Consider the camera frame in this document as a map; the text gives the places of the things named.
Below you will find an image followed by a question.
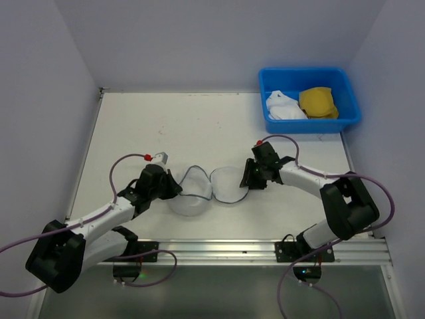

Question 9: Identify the yellow garment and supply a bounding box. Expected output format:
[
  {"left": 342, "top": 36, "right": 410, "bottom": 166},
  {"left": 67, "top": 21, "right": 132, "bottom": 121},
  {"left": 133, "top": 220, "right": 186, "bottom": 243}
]
[{"left": 299, "top": 86, "right": 339, "bottom": 119}]

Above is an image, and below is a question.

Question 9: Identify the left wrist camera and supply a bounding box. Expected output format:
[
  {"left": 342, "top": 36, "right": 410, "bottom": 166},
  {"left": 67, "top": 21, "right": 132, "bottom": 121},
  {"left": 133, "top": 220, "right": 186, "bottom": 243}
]
[{"left": 150, "top": 152, "right": 168, "bottom": 169}]

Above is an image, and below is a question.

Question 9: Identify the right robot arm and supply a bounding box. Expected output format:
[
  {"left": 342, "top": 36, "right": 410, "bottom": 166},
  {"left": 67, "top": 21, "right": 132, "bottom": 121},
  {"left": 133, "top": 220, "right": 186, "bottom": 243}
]
[{"left": 240, "top": 142, "right": 380, "bottom": 256}]

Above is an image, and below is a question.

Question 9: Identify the aluminium mounting rail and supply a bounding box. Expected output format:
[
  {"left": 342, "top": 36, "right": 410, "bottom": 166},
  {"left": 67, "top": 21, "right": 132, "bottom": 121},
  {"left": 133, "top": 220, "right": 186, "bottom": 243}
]
[{"left": 96, "top": 236, "right": 394, "bottom": 266}]

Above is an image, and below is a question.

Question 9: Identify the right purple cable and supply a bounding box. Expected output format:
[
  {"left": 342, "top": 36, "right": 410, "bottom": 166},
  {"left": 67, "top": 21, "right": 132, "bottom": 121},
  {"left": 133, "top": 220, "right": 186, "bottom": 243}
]
[{"left": 255, "top": 134, "right": 396, "bottom": 319}]

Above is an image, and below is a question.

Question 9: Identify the white bra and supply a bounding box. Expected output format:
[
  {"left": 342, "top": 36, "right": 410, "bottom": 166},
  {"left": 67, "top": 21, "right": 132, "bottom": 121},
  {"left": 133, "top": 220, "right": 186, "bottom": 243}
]
[{"left": 266, "top": 90, "right": 307, "bottom": 120}]

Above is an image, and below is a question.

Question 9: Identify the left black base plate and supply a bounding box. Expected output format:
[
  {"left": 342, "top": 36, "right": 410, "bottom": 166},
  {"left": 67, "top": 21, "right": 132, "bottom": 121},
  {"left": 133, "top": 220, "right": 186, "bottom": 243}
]
[{"left": 134, "top": 241, "right": 159, "bottom": 264}]

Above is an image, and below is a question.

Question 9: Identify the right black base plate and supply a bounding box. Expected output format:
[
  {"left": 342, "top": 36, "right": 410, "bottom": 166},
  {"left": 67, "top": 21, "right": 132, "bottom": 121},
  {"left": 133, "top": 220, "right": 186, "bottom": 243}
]
[{"left": 274, "top": 234, "right": 335, "bottom": 263}]

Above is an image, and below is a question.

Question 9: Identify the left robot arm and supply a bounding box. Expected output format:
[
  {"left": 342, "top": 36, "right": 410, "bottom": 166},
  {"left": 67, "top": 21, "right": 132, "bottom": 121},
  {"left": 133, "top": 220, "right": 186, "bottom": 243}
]
[{"left": 25, "top": 164, "right": 183, "bottom": 293}]

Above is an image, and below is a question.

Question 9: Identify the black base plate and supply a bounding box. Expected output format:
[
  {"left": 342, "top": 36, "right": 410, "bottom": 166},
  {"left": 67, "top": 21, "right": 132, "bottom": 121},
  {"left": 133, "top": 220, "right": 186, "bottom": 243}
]
[
  {"left": 134, "top": 241, "right": 159, "bottom": 264},
  {"left": 274, "top": 234, "right": 335, "bottom": 263}
]

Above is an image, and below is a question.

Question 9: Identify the white mesh laundry bag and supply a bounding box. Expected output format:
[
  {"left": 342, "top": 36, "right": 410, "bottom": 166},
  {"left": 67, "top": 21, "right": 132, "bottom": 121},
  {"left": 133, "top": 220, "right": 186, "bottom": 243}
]
[{"left": 167, "top": 165, "right": 249, "bottom": 217}]

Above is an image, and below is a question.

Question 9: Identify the blue plastic bin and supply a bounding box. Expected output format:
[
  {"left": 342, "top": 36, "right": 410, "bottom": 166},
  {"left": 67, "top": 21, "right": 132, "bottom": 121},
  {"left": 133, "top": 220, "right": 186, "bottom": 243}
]
[{"left": 258, "top": 67, "right": 362, "bottom": 134}]

